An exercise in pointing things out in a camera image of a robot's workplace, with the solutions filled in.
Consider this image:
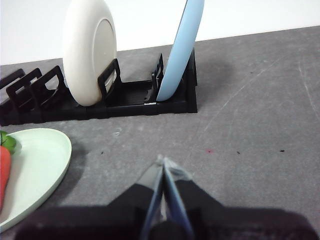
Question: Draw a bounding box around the cream plate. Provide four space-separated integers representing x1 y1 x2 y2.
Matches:
62 0 118 107

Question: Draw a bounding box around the blue plate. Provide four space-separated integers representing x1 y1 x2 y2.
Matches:
156 0 206 102

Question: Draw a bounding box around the orange carrot with green leaves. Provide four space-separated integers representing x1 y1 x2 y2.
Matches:
0 129 22 213

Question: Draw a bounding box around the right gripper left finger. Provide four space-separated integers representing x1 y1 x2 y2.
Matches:
13 155 165 240

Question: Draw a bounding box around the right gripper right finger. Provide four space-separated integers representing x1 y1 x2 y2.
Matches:
162 156 320 240

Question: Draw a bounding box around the green plate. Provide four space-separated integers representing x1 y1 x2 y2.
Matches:
0 127 73 232

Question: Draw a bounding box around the black plate rack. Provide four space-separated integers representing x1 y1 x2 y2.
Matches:
0 47 198 127

